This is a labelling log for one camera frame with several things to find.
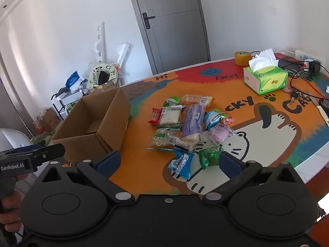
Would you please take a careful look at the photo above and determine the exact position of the black shoe rack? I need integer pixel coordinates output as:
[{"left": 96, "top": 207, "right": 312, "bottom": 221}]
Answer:
[{"left": 51, "top": 87, "right": 86, "bottom": 120}]

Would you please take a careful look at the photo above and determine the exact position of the orange cracker packet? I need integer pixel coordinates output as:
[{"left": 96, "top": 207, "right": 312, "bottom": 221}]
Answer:
[{"left": 181, "top": 94, "right": 214, "bottom": 108}]

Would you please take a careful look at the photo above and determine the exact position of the green white snack packet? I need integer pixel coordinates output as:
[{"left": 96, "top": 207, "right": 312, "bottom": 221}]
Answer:
[{"left": 163, "top": 96, "right": 182, "bottom": 107}]

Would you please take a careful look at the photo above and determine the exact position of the blue plastic bag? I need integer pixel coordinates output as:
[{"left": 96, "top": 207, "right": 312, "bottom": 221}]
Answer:
[{"left": 65, "top": 71, "right": 83, "bottom": 88}]

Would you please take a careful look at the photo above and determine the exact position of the white rounded object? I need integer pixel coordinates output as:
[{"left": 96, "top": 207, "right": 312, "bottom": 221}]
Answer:
[{"left": 0, "top": 128, "right": 34, "bottom": 150}]

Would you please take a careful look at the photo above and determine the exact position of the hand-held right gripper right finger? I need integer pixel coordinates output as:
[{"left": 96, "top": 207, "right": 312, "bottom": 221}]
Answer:
[{"left": 202, "top": 151, "right": 306, "bottom": 207}]

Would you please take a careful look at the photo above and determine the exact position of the green tissue box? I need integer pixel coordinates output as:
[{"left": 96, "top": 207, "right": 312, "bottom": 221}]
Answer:
[{"left": 243, "top": 48, "right": 288, "bottom": 95}]

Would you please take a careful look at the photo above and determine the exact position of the red cable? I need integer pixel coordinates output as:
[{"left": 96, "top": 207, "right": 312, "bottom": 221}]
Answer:
[{"left": 300, "top": 75, "right": 325, "bottom": 99}]

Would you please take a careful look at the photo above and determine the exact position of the long purple snack packet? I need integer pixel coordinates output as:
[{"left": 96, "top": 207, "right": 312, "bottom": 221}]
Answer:
[{"left": 181, "top": 104, "right": 206, "bottom": 142}]

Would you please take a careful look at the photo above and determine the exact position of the blue white snack packet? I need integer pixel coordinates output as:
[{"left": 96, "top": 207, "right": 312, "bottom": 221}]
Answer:
[{"left": 168, "top": 148, "right": 196, "bottom": 181}]

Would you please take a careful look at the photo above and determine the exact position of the person's left hand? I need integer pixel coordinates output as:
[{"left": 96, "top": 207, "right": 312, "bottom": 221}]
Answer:
[{"left": 0, "top": 172, "right": 29, "bottom": 225}]

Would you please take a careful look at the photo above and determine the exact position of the white power strip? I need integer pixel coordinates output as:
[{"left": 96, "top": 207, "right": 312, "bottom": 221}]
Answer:
[{"left": 295, "top": 50, "right": 326, "bottom": 65}]

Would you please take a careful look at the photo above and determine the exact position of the brown bar snack packet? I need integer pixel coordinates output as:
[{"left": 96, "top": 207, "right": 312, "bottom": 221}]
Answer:
[{"left": 167, "top": 136, "right": 196, "bottom": 153}]

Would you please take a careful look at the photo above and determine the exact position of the black flat device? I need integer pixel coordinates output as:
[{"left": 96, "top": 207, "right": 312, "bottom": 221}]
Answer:
[{"left": 277, "top": 58, "right": 304, "bottom": 77}]

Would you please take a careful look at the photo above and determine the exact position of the short white foam piece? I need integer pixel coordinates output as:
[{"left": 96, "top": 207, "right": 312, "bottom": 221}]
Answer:
[{"left": 114, "top": 43, "right": 130, "bottom": 69}]

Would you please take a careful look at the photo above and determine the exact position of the green round pastry packet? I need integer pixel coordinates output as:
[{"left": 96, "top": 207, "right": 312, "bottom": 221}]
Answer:
[{"left": 198, "top": 146, "right": 222, "bottom": 170}]

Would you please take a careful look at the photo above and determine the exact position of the yellow tape roll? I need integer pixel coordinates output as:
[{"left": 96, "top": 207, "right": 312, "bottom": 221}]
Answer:
[{"left": 234, "top": 51, "right": 252, "bottom": 66}]

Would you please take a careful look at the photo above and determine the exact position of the pink round cake packet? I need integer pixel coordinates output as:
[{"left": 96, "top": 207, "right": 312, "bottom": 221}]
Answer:
[{"left": 209, "top": 123, "right": 236, "bottom": 144}]

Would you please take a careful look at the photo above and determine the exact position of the grey side door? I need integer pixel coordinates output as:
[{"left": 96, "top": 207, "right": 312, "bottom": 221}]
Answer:
[{"left": 0, "top": 51, "right": 36, "bottom": 137}]

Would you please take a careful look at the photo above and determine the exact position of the small red snack packet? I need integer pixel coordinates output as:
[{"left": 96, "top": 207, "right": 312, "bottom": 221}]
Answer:
[{"left": 147, "top": 107, "right": 163, "bottom": 125}]

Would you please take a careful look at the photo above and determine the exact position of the black cable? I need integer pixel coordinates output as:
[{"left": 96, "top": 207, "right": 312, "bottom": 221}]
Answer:
[{"left": 250, "top": 51, "right": 329, "bottom": 101}]

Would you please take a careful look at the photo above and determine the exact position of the black charger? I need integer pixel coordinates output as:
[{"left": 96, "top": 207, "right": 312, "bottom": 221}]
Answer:
[{"left": 304, "top": 60, "right": 321, "bottom": 74}]

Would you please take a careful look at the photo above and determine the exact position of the black door handle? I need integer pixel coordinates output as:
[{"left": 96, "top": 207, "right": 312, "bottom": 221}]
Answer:
[{"left": 142, "top": 12, "right": 156, "bottom": 29}]

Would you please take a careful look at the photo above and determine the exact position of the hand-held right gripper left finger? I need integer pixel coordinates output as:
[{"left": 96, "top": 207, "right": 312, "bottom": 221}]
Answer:
[{"left": 38, "top": 150, "right": 135, "bottom": 207}]

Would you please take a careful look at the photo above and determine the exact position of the panda print toilet seat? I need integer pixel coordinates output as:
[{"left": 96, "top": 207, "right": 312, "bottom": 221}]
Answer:
[{"left": 87, "top": 63, "right": 119, "bottom": 89}]

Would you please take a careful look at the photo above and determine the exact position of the clear green-label cake packet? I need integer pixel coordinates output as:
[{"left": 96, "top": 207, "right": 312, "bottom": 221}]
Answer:
[{"left": 146, "top": 128, "right": 176, "bottom": 151}]

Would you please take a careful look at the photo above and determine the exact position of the brown cardboard box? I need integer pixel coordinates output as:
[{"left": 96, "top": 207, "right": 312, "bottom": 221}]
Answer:
[{"left": 51, "top": 87, "right": 130, "bottom": 164}]

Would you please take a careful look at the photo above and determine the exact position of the colourful printed table mat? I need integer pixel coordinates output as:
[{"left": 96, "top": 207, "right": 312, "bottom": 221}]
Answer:
[{"left": 108, "top": 52, "right": 329, "bottom": 196}]

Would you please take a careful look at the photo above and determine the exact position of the small blue snack packet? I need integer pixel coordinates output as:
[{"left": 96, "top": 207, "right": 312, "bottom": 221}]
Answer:
[{"left": 204, "top": 109, "right": 225, "bottom": 131}]

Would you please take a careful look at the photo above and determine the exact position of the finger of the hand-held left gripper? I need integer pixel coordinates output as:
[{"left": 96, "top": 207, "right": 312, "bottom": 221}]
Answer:
[{"left": 32, "top": 143, "right": 65, "bottom": 166}]

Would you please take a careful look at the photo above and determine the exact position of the key bunch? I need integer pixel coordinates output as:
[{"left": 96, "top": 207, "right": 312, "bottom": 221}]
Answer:
[{"left": 282, "top": 87, "right": 313, "bottom": 106}]

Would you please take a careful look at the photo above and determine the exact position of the small printed cardboard box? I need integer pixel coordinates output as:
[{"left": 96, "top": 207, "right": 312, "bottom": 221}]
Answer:
[{"left": 33, "top": 107, "right": 59, "bottom": 135}]

